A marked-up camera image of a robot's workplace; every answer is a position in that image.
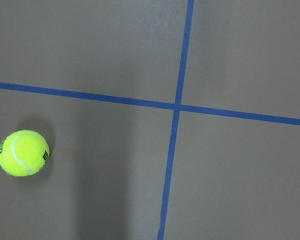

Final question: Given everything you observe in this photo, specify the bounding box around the tennis ball with Roland Garros print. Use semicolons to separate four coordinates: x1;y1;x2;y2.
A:
0;130;50;177

